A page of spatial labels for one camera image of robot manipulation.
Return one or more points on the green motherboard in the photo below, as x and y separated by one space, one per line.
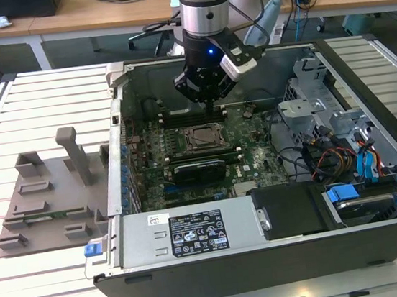
258 163

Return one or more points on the pale blue teach pendant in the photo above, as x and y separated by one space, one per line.
270 14

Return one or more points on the blue case latch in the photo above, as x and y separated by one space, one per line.
92 250

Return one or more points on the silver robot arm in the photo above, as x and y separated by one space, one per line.
203 10

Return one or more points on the black graphics card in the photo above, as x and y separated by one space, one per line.
199 173

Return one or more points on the black RAM slot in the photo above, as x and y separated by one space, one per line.
230 156
199 153
183 114
184 121

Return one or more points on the white power strip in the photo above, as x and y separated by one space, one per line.
276 34

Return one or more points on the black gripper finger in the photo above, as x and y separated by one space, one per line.
185 85
225 87

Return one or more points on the green RAM stick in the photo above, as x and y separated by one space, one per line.
44 217

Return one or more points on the black PC case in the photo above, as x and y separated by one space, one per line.
235 274

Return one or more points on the grey parts rack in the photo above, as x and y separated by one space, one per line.
63 194

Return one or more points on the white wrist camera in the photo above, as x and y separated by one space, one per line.
239 69

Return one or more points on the hard disk in blue carrier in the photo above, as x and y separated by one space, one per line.
343 194

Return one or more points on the grey power supply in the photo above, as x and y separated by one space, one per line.
140 235

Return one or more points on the metal drive cage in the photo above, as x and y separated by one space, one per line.
298 107

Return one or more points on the grey case latch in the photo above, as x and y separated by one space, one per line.
115 73

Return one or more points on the black office chair base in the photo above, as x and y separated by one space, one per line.
161 41

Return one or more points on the small silver heatsink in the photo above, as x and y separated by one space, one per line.
245 188

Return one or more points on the black plastic shroud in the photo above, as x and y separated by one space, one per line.
289 209

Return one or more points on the teal box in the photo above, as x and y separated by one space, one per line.
357 25

